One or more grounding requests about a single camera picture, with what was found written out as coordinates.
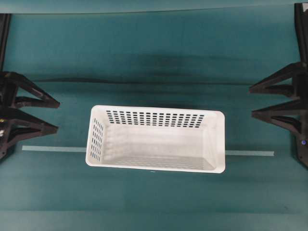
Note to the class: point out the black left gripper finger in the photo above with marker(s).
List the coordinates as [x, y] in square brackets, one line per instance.
[11, 82]
[16, 125]

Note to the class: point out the white perforated plastic basket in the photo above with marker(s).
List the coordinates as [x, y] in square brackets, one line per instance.
[154, 138]

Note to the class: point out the black frame post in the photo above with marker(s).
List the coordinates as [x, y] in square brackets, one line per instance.
[301, 28]
[4, 31]

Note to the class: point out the black left frame post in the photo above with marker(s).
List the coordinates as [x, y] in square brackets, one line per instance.
[4, 31]

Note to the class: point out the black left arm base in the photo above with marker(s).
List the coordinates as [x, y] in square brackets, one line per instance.
[6, 150]

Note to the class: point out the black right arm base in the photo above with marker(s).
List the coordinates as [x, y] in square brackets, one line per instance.
[302, 149]

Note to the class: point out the black right frame post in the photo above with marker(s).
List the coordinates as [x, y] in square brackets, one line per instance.
[301, 28]

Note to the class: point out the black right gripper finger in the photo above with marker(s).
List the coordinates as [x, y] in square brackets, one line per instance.
[282, 82]
[292, 116]

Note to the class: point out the pale tape strip on table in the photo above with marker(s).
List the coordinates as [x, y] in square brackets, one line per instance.
[83, 150]

